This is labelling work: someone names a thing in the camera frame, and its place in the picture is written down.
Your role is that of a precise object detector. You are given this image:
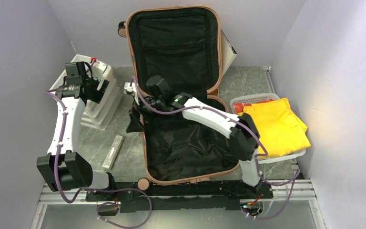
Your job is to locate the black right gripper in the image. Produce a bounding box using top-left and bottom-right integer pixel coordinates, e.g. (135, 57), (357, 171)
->
(126, 92), (165, 133)

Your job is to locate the white book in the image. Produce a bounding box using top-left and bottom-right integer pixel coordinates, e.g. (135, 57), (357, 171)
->
(102, 135), (124, 169)

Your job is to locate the pink hard-shell suitcase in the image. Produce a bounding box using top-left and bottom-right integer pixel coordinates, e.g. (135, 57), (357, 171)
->
(119, 6), (239, 186)

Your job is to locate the red garment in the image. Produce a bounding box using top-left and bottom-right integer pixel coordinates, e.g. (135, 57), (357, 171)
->
(234, 103), (254, 115)

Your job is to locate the white plastic mesh basket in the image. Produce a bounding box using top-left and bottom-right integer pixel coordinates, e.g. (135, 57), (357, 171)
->
(230, 92), (309, 165)

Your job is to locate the yellow garment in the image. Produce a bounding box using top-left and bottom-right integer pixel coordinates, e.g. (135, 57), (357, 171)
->
(236, 98), (310, 159)

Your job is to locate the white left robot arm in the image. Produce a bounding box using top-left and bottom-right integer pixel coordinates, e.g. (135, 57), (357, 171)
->
(37, 62), (117, 200)

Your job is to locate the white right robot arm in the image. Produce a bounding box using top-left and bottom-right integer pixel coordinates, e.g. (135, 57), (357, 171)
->
(123, 75), (262, 198)

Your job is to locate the white flat board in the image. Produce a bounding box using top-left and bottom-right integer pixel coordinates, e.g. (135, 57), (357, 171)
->
(221, 31), (237, 76)

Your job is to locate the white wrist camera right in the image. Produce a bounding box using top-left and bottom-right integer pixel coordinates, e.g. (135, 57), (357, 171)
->
(123, 82), (137, 96)

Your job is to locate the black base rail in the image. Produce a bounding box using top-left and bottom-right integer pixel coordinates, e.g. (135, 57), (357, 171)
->
(85, 180), (274, 213)

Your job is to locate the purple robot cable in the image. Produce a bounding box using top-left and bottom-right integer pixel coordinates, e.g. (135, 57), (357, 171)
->
(44, 88), (153, 229)

